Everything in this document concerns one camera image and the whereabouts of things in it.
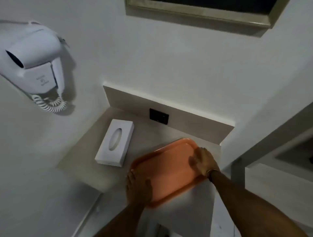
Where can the person's right hand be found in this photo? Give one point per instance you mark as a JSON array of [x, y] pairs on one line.
[[205, 162]]

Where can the person's left hand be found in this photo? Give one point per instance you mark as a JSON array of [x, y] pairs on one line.
[[138, 191]]

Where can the person's left thumb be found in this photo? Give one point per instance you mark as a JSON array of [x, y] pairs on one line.
[[149, 186]]

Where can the person's right thumb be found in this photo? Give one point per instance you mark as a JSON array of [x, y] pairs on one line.
[[193, 161]]

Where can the orange plastic tray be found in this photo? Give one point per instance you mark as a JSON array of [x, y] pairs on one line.
[[168, 168]]

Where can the person's left forearm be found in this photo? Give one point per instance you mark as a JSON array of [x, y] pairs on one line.
[[119, 221]]

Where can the person's right forearm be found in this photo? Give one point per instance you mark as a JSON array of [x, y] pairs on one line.
[[247, 207]]

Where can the dark wristwatch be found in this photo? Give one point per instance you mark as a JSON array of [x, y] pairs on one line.
[[212, 173]]

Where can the beige backsplash panel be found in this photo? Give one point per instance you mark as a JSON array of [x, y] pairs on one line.
[[190, 122]]

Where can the white tissue box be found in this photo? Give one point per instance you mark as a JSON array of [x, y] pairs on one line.
[[115, 144]]

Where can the silver-framed mirror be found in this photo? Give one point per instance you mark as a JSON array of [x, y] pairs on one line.
[[200, 12]]

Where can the black wall socket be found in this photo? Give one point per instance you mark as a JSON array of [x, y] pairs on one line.
[[159, 116]]

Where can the grey door frame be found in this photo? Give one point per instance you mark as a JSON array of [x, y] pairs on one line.
[[269, 136]]

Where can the white wall-mounted hair dryer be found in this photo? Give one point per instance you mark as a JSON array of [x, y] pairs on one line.
[[31, 63]]

